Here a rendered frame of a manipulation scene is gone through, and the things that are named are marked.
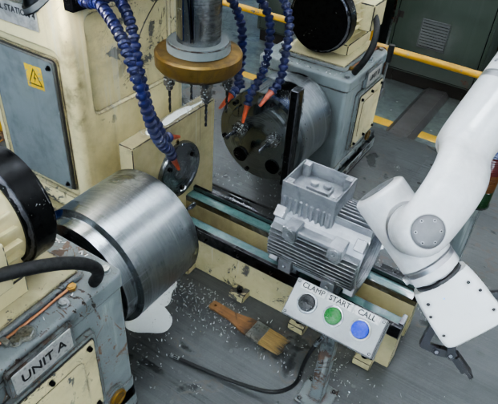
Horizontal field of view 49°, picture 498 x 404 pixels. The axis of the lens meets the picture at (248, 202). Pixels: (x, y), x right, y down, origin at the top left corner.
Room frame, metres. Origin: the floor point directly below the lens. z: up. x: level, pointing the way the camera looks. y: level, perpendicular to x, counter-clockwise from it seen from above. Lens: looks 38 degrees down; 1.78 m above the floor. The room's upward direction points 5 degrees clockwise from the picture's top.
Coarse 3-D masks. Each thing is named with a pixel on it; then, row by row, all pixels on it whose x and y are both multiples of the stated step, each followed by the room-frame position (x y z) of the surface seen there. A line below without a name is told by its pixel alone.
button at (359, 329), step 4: (352, 324) 0.60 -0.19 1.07; (356, 324) 0.60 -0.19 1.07; (360, 324) 0.60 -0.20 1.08; (364, 324) 0.60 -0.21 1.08; (352, 328) 0.60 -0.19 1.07; (356, 328) 0.59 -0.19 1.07; (360, 328) 0.59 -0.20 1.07; (364, 328) 0.59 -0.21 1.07; (368, 328) 0.59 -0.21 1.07; (352, 332) 0.59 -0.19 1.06; (356, 332) 0.59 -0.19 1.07; (360, 332) 0.59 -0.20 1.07; (364, 332) 0.59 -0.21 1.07; (368, 332) 0.59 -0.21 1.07; (356, 336) 0.58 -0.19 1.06; (360, 336) 0.58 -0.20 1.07; (364, 336) 0.58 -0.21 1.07
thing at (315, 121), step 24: (288, 72) 1.37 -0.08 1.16; (240, 96) 1.26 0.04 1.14; (264, 96) 1.22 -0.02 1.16; (288, 96) 1.24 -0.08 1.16; (312, 96) 1.29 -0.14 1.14; (240, 120) 1.24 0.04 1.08; (264, 120) 1.21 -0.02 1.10; (312, 120) 1.23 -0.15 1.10; (240, 144) 1.25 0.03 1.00; (264, 144) 1.21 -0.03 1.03; (312, 144) 1.21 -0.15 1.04; (264, 168) 1.21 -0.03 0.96
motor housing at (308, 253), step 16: (352, 208) 0.87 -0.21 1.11; (272, 224) 0.86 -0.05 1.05; (304, 224) 0.85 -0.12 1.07; (336, 224) 0.84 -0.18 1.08; (352, 224) 0.83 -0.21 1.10; (368, 224) 0.82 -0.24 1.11; (272, 240) 0.85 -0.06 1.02; (304, 240) 0.82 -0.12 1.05; (320, 240) 0.81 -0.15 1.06; (352, 240) 0.81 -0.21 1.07; (368, 240) 0.80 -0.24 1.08; (288, 256) 0.83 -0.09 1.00; (304, 256) 0.82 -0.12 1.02; (320, 256) 0.80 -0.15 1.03; (352, 256) 0.79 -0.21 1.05; (368, 256) 0.89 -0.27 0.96; (304, 272) 0.82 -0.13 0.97; (320, 272) 0.79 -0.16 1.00; (336, 272) 0.78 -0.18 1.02; (352, 272) 0.76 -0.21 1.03; (368, 272) 0.86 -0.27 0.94; (352, 288) 0.77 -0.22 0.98
